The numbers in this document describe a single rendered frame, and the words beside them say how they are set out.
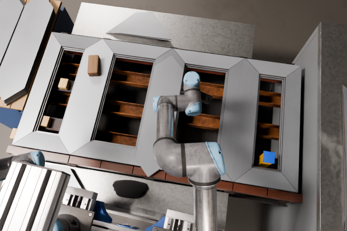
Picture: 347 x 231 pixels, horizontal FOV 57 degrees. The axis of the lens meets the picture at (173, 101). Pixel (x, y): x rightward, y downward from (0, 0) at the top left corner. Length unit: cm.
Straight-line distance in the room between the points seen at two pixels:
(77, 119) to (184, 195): 74
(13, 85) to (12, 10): 55
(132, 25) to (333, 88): 126
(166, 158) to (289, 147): 92
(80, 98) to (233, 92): 89
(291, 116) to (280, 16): 157
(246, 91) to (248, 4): 155
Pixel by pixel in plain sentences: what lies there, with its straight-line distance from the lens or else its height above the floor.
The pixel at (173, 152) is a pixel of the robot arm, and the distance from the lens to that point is 108.
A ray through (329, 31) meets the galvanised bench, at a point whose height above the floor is 105.
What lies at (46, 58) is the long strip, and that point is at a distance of 212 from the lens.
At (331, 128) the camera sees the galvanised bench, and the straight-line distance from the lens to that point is 174.
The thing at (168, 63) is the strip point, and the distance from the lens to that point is 194.
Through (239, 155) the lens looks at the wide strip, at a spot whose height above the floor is 85.
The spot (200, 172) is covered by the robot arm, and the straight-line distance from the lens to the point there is 110.
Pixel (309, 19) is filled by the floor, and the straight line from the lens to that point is 337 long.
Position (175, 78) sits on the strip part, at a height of 85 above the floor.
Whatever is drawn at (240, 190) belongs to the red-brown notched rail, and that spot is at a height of 83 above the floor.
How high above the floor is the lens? 256
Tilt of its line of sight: 69 degrees down
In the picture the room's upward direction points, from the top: 3 degrees counter-clockwise
